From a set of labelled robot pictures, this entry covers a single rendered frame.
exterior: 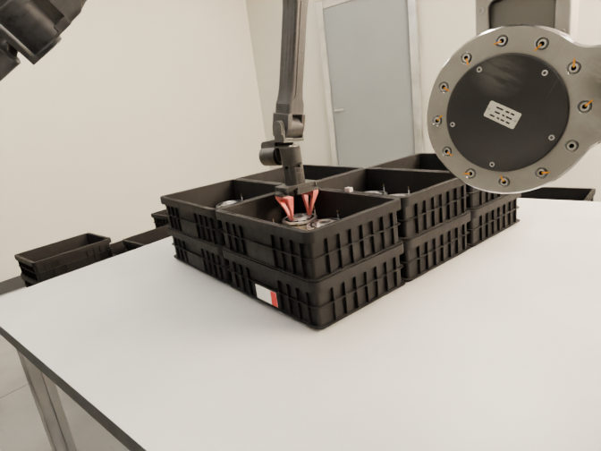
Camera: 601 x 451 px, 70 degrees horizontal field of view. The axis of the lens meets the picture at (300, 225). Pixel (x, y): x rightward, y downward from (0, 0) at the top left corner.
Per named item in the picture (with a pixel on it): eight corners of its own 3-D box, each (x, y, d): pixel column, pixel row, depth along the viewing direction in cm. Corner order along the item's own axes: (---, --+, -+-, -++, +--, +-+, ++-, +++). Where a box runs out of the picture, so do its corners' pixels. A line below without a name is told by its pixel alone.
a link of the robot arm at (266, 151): (280, 119, 111) (302, 119, 117) (250, 123, 118) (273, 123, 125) (284, 165, 113) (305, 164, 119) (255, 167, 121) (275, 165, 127)
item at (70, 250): (107, 301, 266) (88, 232, 254) (131, 311, 247) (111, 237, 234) (38, 330, 238) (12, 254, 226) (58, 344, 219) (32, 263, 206)
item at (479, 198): (522, 191, 139) (523, 156, 136) (473, 214, 122) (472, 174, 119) (420, 182, 169) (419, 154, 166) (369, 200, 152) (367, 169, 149)
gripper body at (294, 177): (275, 193, 120) (270, 166, 118) (304, 184, 125) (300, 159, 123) (287, 195, 114) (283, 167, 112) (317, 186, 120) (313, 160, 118)
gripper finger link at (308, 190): (289, 217, 124) (283, 186, 121) (308, 211, 127) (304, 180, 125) (301, 221, 118) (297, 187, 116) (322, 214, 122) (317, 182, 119)
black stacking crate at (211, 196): (303, 223, 135) (299, 188, 132) (220, 251, 118) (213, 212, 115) (239, 208, 166) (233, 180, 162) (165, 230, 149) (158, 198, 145)
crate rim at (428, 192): (472, 181, 119) (472, 173, 118) (404, 208, 102) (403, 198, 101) (366, 174, 150) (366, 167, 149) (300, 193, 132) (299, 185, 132)
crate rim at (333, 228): (404, 208, 102) (403, 198, 101) (308, 245, 84) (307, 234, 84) (300, 193, 132) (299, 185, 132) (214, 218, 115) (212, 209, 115)
